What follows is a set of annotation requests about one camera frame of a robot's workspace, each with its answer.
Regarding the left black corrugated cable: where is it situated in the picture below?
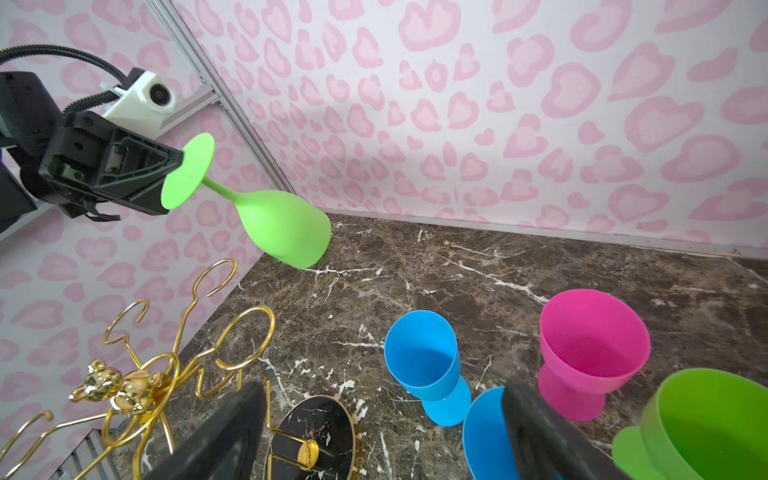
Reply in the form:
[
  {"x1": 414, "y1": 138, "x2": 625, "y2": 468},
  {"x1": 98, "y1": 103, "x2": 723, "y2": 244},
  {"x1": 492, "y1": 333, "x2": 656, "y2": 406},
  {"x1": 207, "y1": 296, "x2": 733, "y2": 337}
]
[{"x1": 0, "y1": 43, "x2": 130, "y2": 115}]

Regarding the gold wire glass rack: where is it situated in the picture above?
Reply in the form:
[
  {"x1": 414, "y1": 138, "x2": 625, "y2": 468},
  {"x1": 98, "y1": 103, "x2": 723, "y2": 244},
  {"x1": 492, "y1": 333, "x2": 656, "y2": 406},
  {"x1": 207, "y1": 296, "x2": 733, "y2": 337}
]
[{"x1": 0, "y1": 257, "x2": 358, "y2": 480}]

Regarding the magenta wine glass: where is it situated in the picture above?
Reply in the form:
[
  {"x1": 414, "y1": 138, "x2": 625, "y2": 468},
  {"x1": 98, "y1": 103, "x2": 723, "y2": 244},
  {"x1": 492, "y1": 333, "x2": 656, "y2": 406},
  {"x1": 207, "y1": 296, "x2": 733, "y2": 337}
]
[{"x1": 537, "y1": 289, "x2": 651, "y2": 422}]

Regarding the blue wine glass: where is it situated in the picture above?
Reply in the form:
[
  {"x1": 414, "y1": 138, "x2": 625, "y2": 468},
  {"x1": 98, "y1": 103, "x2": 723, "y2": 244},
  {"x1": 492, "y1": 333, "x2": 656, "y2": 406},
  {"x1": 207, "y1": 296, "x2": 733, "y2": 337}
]
[
  {"x1": 384, "y1": 310, "x2": 472, "y2": 427},
  {"x1": 462, "y1": 382, "x2": 562, "y2": 479}
]

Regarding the green wine glass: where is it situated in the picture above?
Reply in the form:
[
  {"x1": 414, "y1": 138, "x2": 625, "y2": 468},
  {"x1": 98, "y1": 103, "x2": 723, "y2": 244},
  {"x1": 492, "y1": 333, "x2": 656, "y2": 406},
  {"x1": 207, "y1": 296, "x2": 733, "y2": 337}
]
[
  {"x1": 160, "y1": 133, "x2": 332, "y2": 269},
  {"x1": 612, "y1": 368, "x2": 767, "y2": 479}
]

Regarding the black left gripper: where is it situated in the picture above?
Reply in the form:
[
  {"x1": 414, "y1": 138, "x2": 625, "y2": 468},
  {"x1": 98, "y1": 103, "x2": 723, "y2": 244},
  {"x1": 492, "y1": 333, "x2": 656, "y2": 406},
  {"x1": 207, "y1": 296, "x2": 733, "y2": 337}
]
[{"x1": 1, "y1": 71, "x2": 184, "y2": 223}]

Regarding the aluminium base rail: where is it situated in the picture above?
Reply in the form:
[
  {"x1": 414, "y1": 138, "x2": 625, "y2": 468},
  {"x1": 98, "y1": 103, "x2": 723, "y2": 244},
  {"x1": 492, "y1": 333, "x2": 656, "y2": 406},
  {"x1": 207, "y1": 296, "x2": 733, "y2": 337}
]
[{"x1": 50, "y1": 429, "x2": 121, "y2": 480}]

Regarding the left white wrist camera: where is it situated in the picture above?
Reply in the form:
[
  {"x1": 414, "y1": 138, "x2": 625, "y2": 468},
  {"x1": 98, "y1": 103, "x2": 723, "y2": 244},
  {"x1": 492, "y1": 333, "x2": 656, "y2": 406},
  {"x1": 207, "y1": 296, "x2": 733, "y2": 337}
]
[{"x1": 103, "y1": 67, "x2": 179, "y2": 140}]

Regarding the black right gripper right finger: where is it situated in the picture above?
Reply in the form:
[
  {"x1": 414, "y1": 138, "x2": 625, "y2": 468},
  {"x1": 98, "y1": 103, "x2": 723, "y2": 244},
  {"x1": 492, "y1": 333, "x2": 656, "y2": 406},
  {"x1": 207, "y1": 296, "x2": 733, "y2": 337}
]
[{"x1": 501, "y1": 378, "x2": 627, "y2": 480}]

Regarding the aluminium frame post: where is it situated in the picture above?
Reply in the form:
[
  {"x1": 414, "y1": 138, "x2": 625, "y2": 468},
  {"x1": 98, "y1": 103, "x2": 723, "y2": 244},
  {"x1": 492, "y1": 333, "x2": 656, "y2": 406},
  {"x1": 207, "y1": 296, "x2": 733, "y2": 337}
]
[{"x1": 147, "y1": 0, "x2": 296, "y2": 194}]

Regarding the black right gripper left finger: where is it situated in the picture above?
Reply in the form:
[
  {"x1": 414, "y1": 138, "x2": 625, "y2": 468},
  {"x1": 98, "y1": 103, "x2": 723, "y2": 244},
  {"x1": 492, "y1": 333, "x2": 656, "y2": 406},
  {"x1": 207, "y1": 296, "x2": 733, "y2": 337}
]
[{"x1": 146, "y1": 381, "x2": 267, "y2": 480}]

